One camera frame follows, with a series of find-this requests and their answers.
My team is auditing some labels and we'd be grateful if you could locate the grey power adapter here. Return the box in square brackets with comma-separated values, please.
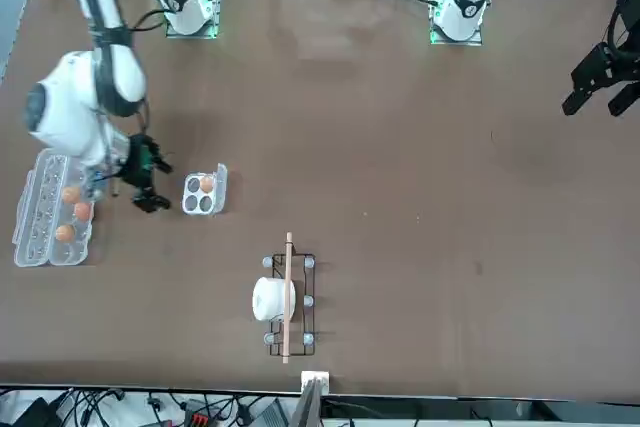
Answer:
[252, 399, 291, 427]

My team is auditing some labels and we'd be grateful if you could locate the white post bracket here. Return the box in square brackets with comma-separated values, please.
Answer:
[300, 370, 331, 393]

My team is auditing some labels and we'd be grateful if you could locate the black wire rack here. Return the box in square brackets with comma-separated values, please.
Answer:
[262, 239, 319, 359]

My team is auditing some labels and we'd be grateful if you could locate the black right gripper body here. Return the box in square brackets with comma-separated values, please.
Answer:
[112, 132, 161, 193]

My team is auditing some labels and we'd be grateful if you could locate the white four-slot egg tray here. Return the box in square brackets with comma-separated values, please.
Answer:
[180, 162, 230, 218]

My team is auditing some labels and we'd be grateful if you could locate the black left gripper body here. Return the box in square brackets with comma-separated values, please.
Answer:
[613, 0, 640, 83]

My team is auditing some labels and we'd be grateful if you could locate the red and black connector box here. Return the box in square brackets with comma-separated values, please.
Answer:
[183, 399, 211, 427]

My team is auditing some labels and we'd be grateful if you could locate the aluminium camera post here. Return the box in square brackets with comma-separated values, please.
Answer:
[292, 379, 324, 427]

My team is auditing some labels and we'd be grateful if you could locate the transparent twelve-slot egg tray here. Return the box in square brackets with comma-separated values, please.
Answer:
[12, 146, 106, 268]

